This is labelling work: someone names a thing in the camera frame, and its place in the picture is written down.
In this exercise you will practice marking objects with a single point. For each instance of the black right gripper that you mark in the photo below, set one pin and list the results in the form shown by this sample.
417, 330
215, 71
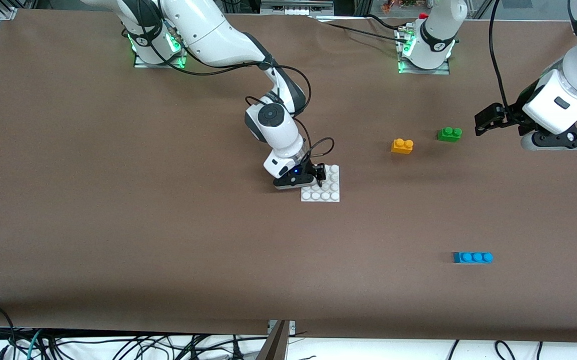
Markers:
310, 173

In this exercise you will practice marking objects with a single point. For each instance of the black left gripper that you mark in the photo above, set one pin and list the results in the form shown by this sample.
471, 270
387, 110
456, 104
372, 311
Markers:
511, 115

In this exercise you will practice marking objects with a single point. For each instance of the white studded base plate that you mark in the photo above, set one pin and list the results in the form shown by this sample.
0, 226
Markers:
329, 192

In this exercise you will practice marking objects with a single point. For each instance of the yellow two-stud block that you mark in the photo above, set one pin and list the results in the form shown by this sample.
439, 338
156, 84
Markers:
402, 146

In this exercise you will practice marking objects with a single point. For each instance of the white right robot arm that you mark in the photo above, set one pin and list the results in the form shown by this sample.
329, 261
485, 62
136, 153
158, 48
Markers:
208, 35

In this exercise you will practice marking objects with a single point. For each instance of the green two-stud block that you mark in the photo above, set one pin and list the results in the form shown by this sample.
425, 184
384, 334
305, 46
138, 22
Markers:
449, 134

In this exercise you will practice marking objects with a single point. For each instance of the blue three-stud block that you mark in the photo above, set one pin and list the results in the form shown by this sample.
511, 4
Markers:
472, 257

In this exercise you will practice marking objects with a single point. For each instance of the brown table cover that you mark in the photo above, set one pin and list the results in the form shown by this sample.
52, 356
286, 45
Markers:
218, 260

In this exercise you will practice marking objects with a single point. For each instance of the colourful background item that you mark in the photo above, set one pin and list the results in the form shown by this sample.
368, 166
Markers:
401, 5

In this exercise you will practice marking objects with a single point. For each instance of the grey box behind table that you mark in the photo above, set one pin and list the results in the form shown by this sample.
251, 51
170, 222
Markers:
296, 7

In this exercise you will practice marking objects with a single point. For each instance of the aluminium profile beam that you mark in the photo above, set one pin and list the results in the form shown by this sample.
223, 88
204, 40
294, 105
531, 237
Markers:
274, 345

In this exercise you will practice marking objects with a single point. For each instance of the small metal table bracket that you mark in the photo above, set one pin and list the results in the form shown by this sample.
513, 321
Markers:
292, 326

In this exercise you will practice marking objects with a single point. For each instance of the aluminium frame post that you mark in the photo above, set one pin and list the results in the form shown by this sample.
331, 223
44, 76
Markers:
362, 7

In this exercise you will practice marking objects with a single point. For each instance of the aluminium frame corner bracket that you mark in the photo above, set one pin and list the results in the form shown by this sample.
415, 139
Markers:
7, 10

